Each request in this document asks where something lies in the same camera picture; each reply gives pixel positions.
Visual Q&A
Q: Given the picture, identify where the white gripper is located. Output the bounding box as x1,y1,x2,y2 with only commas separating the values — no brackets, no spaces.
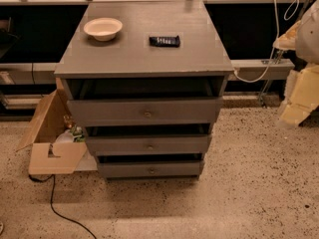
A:
278,64,319,127

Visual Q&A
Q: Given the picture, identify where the grey bottom drawer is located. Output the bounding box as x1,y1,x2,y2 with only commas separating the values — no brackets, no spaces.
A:
98,161,204,178

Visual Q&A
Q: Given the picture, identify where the grey drawer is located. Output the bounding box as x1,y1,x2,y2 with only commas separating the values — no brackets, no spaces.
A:
86,135,211,155
98,161,204,178
67,98,222,126

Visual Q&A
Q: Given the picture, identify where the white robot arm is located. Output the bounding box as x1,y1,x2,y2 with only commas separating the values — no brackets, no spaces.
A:
273,0,319,128

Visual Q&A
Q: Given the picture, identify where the grey middle drawer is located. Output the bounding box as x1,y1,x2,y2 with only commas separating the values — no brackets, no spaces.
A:
86,135,211,155

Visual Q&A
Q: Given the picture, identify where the grey top drawer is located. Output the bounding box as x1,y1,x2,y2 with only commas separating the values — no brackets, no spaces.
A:
67,98,222,126

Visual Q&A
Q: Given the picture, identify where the grey drawer cabinet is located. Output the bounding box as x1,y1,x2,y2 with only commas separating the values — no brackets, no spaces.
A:
55,1,233,166

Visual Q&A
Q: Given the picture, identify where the open cardboard box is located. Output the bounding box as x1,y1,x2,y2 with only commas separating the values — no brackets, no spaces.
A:
17,78,87,175

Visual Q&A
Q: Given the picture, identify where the metal stand pole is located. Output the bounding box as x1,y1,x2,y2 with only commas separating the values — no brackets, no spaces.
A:
257,0,318,108

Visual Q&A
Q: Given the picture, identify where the white paper bowl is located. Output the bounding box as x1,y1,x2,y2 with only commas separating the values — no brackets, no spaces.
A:
84,18,123,42

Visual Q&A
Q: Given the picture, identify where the white sneaker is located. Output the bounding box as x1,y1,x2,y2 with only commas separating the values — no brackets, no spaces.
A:
0,221,4,235

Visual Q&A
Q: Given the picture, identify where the black floor cable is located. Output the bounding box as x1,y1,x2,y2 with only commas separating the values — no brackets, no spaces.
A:
28,173,98,239

